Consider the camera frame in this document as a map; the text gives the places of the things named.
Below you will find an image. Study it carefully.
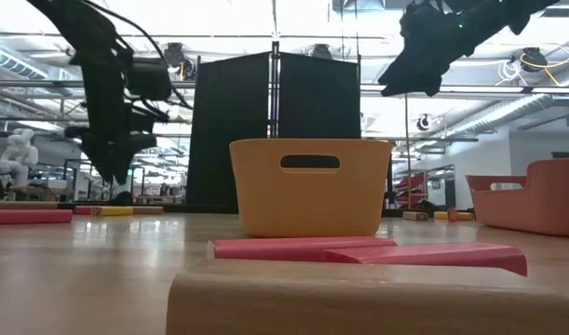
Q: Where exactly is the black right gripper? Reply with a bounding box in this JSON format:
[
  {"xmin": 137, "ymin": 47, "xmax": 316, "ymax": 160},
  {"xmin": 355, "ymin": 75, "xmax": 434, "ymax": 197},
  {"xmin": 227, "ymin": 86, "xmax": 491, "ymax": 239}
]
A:
[{"xmin": 378, "ymin": 18, "xmax": 476, "ymax": 98}]

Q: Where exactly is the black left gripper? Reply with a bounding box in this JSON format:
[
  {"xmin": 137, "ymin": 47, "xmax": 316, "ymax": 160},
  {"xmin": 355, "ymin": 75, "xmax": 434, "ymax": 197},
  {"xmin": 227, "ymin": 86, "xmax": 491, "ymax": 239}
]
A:
[{"xmin": 64, "ymin": 60, "xmax": 169, "ymax": 185}]

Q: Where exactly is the yellow rectangular block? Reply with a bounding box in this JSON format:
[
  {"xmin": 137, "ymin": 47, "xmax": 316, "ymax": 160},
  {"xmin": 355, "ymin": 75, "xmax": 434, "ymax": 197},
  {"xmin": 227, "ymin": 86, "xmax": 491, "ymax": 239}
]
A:
[
  {"xmin": 433, "ymin": 210, "xmax": 475, "ymax": 221},
  {"xmin": 90, "ymin": 206, "xmax": 135, "ymax": 217}
]

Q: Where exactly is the yellow plastic bin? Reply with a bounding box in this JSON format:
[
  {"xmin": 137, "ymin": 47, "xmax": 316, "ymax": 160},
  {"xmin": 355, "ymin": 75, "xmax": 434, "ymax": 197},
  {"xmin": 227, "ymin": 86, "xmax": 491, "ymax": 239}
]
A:
[{"xmin": 228, "ymin": 138, "xmax": 393, "ymax": 238}]

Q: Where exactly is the red background rack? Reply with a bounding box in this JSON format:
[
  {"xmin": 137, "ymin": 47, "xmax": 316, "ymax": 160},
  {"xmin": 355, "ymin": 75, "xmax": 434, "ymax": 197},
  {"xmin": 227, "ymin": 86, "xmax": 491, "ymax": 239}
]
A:
[{"xmin": 394, "ymin": 170, "xmax": 428, "ymax": 206}]

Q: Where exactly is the black folding partition screen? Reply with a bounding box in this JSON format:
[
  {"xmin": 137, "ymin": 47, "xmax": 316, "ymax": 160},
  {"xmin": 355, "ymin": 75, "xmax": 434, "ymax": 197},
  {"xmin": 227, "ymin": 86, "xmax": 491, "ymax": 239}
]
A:
[{"xmin": 185, "ymin": 40, "xmax": 362, "ymax": 215}]

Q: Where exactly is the orange plastic bin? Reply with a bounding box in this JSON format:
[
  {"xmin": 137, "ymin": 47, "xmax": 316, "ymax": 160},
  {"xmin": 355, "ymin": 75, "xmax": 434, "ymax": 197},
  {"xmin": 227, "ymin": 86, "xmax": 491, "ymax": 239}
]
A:
[{"xmin": 465, "ymin": 156, "xmax": 569, "ymax": 238}]

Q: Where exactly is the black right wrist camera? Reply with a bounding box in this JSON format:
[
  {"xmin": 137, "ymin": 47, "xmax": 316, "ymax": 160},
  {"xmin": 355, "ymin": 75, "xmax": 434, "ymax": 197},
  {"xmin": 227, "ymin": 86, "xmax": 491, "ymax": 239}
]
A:
[{"xmin": 399, "ymin": 2, "xmax": 437, "ymax": 44}]

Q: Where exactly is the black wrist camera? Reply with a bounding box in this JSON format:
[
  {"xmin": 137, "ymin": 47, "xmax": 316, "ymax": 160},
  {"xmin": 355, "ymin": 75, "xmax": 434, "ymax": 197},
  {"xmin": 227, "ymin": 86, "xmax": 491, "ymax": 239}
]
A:
[
  {"xmin": 399, "ymin": 2, "xmax": 437, "ymax": 44},
  {"xmin": 127, "ymin": 58, "xmax": 173, "ymax": 101}
]

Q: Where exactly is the yellow hanging extension cable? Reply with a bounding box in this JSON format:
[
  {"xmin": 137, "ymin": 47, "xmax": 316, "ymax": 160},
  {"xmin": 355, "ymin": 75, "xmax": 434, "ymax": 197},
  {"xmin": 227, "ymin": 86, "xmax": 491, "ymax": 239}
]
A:
[{"xmin": 402, "ymin": 95, "xmax": 413, "ymax": 209}]

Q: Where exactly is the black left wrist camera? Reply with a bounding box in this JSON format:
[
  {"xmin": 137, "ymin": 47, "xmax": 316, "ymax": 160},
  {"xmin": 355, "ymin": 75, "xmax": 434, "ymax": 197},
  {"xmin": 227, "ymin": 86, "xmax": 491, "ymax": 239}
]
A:
[{"xmin": 127, "ymin": 58, "xmax": 173, "ymax": 101}]

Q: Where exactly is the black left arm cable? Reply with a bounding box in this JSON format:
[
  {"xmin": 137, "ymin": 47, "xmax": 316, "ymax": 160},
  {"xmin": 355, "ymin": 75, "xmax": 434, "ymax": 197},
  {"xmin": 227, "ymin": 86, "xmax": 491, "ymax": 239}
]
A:
[{"xmin": 81, "ymin": 0, "xmax": 195, "ymax": 111}]

